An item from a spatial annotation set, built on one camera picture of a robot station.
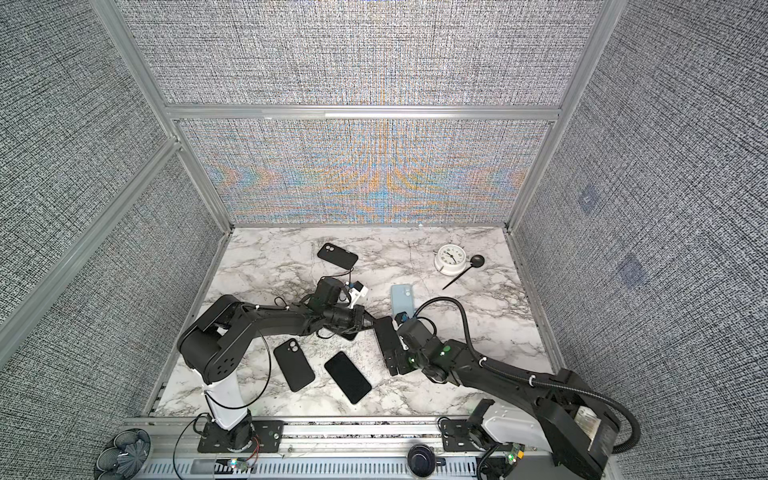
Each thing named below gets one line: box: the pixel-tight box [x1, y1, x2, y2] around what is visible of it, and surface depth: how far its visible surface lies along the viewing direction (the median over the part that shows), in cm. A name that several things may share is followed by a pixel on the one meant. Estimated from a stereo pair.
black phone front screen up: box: [324, 351, 372, 404], surface depth 85 cm
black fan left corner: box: [94, 428, 151, 480], surface depth 70 cm
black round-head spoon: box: [442, 255, 485, 291], surface depth 108 cm
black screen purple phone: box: [374, 316, 401, 352], surface depth 88 cm
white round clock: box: [434, 243, 467, 276], surface depth 106 cm
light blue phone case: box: [390, 284, 415, 319], surface depth 102 cm
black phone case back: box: [317, 242, 358, 270], surface depth 115 cm
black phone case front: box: [273, 338, 315, 392], surface depth 87 cm
